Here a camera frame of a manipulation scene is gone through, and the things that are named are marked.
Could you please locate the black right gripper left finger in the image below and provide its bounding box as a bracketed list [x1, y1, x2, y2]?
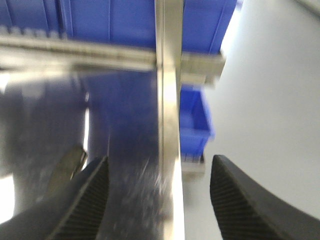
[0, 156, 109, 240]

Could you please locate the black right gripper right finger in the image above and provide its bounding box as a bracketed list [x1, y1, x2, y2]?
[209, 155, 320, 240]

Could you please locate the grey brake pad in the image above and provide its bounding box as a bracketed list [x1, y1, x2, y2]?
[44, 145, 88, 198]

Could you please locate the lower blue plastic bin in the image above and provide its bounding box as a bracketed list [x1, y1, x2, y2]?
[179, 85, 216, 157]

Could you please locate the blue plastic bin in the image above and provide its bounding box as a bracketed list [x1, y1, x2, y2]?
[0, 0, 64, 36]
[59, 0, 237, 55]
[179, 85, 216, 157]

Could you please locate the stainless steel roller rack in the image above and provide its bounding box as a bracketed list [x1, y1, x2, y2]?
[0, 0, 225, 240]

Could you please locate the right blue plastic bin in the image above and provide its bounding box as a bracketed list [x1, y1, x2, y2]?
[59, 0, 237, 55]

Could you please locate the left blue plastic bin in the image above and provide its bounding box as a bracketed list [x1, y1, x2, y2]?
[0, 0, 64, 36]

